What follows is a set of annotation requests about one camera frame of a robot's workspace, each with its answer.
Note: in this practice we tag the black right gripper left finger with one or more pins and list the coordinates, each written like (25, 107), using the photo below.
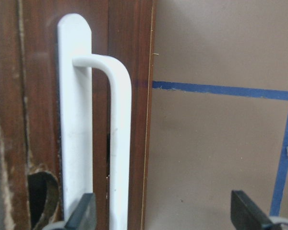
(84, 216)

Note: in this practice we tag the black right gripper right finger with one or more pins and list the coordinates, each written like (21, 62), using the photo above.
(246, 215)

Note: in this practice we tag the brown wooden drawer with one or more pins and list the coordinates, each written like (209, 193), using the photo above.
(75, 97)

